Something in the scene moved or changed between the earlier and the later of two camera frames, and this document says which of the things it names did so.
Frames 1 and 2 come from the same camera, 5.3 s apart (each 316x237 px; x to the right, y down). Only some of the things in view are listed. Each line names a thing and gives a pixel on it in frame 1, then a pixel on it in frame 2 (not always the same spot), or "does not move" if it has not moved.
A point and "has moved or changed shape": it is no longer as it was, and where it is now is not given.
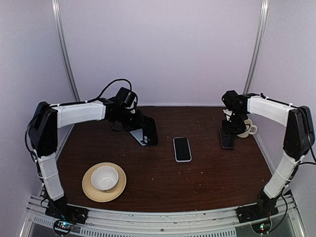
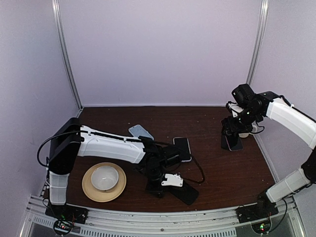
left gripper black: x=138 y=124 to x=153 y=190
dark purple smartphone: x=227 y=141 has moved or changed shape
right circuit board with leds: x=261 y=227 does not move
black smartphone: x=182 y=149 does not move
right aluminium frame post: x=255 y=57 does not move
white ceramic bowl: x=104 y=177 does not move
